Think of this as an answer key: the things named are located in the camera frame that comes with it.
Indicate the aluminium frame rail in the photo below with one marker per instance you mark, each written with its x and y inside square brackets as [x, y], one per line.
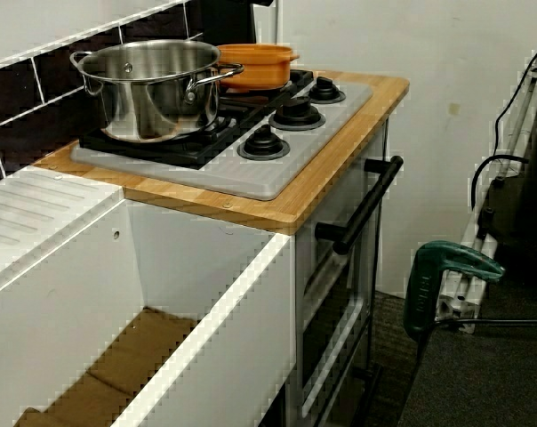
[482, 249]

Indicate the wooden kitchen countertop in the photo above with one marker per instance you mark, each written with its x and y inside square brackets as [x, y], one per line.
[339, 151]

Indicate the orange plastic toy pot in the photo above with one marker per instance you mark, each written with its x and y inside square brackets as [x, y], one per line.
[257, 66]

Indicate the black stove knob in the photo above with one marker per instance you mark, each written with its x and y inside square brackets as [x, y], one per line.
[325, 90]
[264, 143]
[297, 113]

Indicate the dark tiled backsplash panel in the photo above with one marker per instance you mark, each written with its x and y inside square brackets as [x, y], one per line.
[15, 89]

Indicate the brown cardboard sheet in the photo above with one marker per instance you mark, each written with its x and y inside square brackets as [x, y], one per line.
[135, 347]

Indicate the stainless steel cooking pot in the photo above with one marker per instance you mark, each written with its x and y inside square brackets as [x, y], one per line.
[153, 98]

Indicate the grey toy stove panel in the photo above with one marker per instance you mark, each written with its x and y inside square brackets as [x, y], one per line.
[259, 178]

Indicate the white oven cabinet front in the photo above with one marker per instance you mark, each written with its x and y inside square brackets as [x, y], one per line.
[362, 284]

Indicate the white toy sink basin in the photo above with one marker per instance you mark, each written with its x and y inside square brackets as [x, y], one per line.
[50, 276]

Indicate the black burner grate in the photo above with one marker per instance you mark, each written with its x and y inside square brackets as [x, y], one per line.
[295, 82]
[193, 153]

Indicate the black equipment box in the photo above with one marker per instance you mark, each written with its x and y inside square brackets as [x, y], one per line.
[531, 209]

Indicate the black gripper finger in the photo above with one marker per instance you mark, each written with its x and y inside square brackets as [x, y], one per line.
[266, 2]

